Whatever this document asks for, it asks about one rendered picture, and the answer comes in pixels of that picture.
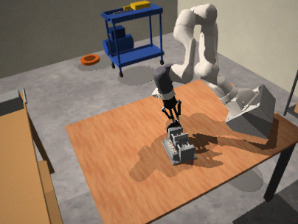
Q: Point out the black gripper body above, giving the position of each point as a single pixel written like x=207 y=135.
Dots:
x=170 y=101

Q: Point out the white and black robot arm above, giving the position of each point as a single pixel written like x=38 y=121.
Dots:
x=235 y=99

